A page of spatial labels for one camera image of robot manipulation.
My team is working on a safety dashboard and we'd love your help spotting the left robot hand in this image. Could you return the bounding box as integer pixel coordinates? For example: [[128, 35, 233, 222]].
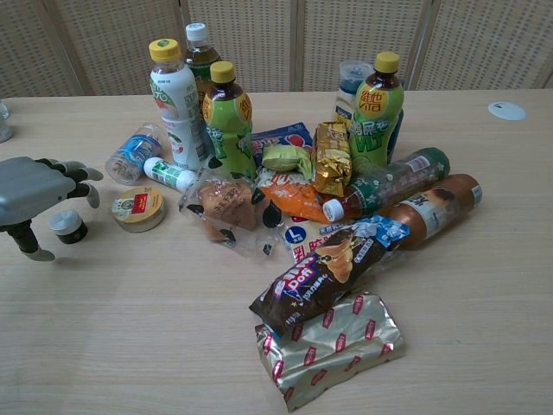
[[0, 156, 105, 263]]

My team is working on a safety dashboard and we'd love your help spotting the small black jelly cup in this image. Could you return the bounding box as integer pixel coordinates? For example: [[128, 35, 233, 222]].
[[48, 210, 89, 246]]

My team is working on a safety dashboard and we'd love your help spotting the clear glass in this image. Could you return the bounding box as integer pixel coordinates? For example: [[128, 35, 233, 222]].
[[0, 99, 14, 144]]

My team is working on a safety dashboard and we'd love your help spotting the clear plastic jar blue label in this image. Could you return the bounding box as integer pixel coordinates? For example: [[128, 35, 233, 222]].
[[105, 123, 163, 186]]

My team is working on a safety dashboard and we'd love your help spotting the round gold lidded tin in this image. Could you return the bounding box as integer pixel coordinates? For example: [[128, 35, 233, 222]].
[[111, 186, 166, 233]]

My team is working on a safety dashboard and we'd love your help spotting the small white green tube bottle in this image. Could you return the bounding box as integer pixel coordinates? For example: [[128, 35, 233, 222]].
[[143, 156, 196, 193]]

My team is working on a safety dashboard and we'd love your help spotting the white drink bottle yellow cap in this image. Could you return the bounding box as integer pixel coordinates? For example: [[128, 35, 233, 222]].
[[148, 38, 205, 171]]

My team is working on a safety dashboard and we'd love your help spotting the clear bag with bread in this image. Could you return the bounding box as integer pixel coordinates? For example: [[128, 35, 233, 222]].
[[179, 155, 287, 265]]

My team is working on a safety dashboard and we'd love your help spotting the green tea bottle yellow cap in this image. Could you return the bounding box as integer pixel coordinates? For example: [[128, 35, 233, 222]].
[[201, 61, 257, 180], [348, 51, 405, 175]]

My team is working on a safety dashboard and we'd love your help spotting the tea bottle white cap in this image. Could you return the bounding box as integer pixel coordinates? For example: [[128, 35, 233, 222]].
[[184, 22, 222, 110]]

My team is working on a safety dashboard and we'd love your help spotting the green wrapped snack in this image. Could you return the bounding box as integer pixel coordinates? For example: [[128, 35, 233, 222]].
[[261, 144, 313, 180]]

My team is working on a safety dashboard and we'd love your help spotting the blue snack packet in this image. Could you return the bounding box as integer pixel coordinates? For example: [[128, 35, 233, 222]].
[[250, 121, 315, 168]]

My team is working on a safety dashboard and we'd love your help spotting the orange snack packet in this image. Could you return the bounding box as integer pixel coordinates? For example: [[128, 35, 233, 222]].
[[257, 168, 334, 220]]

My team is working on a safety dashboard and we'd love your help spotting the wooden perforated folding screen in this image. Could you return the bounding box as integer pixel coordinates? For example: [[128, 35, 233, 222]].
[[0, 0, 553, 99]]

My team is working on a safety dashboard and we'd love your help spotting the brown chips packet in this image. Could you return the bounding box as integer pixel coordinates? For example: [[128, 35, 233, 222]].
[[249, 215, 411, 339]]

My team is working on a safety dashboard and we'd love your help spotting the blue capped white bottle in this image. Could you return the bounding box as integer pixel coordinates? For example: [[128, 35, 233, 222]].
[[333, 60, 375, 127]]

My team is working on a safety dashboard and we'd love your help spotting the gold foil red print packet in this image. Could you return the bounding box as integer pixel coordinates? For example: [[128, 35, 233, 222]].
[[254, 291, 406, 412]]

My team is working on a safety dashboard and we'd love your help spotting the green labelled bottle white cap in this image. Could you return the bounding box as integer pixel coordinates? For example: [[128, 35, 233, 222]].
[[322, 147, 451, 220]]

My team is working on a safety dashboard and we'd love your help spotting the brown coffee bottle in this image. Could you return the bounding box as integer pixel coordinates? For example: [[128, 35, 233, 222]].
[[379, 173, 483, 251]]

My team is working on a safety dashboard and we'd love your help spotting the grey round table grommet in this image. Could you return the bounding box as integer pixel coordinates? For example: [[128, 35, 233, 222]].
[[487, 101, 528, 122]]

